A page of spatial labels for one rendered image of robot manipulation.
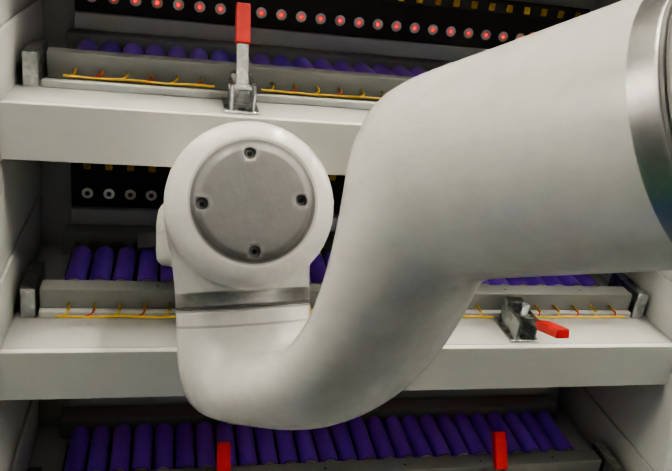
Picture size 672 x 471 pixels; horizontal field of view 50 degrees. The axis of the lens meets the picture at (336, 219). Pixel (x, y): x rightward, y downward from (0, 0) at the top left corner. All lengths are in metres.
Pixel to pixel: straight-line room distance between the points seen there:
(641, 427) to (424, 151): 0.61
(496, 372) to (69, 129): 0.42
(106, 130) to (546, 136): 0.41
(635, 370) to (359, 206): 0.52
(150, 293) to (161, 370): 0.07
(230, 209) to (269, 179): 0.02
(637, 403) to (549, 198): 0.61
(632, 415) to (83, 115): 0.61
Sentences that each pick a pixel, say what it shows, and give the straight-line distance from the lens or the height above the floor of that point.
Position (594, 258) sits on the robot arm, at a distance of 0.24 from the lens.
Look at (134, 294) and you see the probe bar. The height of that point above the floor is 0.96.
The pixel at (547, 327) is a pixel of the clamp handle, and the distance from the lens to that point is 0.64.
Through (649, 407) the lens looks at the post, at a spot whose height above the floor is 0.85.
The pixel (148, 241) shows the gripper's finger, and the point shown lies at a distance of 0.60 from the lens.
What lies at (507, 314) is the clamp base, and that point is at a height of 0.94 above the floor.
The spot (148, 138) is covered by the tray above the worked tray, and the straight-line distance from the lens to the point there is 0.58.
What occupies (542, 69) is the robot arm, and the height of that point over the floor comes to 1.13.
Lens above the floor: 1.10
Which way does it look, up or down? 7 degrees down
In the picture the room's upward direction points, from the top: 4 degrees clockwise
